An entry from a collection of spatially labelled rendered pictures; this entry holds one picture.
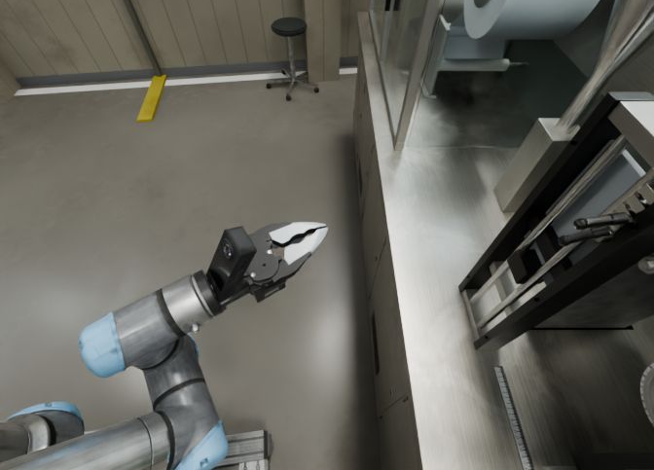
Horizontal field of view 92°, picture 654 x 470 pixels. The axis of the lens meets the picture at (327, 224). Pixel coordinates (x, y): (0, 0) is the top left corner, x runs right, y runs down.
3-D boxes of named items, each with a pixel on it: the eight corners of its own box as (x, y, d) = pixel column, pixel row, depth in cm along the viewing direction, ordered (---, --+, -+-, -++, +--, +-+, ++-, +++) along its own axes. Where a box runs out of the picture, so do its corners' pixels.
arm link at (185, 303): (156, 279, 43) (177, 332, 40) (189, 263, 45) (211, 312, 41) (174, 296, 50) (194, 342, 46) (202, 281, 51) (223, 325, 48)
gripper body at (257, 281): (269, 251, 56) (203, 284, 52) (264, 227, 49) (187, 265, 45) (290, 286, 53) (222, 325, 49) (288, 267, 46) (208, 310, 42)
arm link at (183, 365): (168, 414, 51) (135, 405, 42) (150, 352, 56) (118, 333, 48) (215, 384, 53) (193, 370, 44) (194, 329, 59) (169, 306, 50)
